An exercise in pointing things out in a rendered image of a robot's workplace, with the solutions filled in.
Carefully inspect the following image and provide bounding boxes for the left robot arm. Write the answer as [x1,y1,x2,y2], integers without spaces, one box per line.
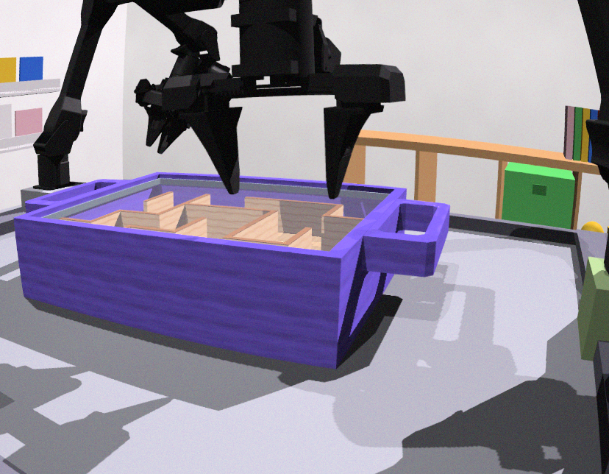
[33,0,230,191]

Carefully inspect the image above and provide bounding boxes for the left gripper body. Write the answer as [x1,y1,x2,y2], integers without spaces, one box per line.
[142,74,190,129]

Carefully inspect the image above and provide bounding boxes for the purple wooden maze board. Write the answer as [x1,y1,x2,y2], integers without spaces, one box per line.
[14,172,450,369]

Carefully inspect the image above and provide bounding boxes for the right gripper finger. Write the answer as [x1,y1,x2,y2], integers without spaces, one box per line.
[178,107,243,194]
[324,105,384,199]

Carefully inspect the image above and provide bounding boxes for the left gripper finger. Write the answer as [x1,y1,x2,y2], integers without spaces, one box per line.
[157,122,187,154]
[144,106,173,146]

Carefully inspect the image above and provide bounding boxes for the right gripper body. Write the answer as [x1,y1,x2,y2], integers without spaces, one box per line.
[162,0,406,113]

